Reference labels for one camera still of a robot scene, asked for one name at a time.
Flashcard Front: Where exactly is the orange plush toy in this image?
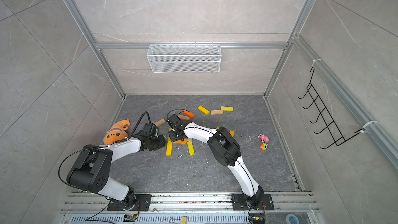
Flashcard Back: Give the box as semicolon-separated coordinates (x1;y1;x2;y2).
103;119;130;145

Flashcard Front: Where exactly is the small orange green toy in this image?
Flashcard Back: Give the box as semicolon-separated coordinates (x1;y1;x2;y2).
260;143;268;150

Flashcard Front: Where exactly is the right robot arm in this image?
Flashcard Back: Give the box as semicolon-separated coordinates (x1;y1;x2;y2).
166;114;264;210

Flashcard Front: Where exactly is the yellow block top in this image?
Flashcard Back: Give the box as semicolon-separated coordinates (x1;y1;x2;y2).
198;106;210;115

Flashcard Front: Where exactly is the yellow-green block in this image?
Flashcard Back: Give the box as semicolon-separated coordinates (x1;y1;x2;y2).
221;106;234;112
187;141;195;156

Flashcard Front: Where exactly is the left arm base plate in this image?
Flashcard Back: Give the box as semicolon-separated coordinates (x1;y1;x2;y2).
107;194;152;211

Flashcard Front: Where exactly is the black wire hook rack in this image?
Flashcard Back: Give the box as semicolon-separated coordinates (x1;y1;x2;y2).
297;67;365;150

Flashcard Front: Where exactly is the white wire mesh basket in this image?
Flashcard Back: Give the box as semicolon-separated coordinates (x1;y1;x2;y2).
147;44;222;73

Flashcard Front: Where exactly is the tan block top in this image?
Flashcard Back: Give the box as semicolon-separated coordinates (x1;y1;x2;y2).
210;110;223;115

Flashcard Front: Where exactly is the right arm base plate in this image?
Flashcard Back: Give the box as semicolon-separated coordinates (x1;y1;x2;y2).
231;194;275;211

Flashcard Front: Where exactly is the orange block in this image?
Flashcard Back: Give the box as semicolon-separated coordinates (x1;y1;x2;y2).
183;111;194;118
174;139;187;144

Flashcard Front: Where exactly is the pink pig toy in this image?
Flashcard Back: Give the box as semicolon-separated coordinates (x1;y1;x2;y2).
258;134;269;143

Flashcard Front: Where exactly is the aluminium rail frame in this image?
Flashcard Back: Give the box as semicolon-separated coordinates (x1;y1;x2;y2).
55;192;325;224

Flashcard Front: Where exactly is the yellow block bottom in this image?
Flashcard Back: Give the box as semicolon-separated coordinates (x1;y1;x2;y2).
166;140;173;156

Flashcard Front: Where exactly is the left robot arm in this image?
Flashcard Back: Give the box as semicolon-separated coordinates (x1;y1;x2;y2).
62;112;166;211

